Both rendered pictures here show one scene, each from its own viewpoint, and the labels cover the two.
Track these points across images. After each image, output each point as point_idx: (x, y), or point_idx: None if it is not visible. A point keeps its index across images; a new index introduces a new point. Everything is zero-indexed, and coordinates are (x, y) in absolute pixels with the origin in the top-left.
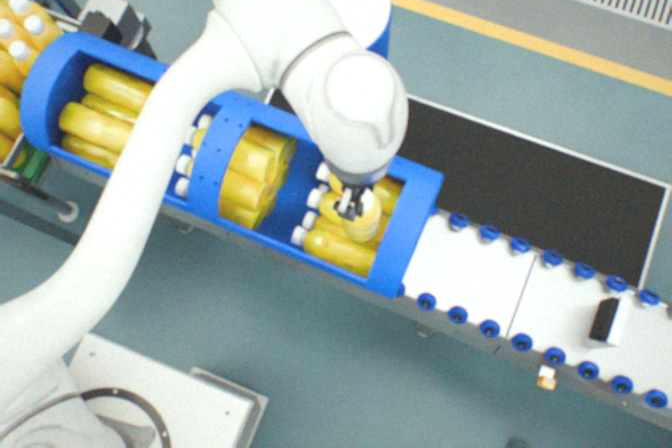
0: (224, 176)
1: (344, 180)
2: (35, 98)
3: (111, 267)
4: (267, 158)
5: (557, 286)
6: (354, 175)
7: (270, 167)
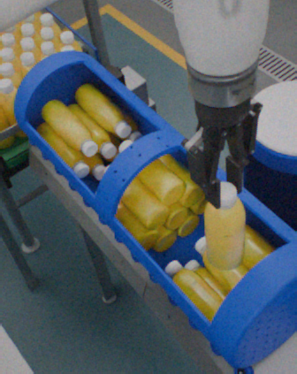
0: (133, 179)
1: (194, 95)
2: (34, 78)
3: None
4: (176, 182)
5: None
6: (201, 78)
7: (177, 196)
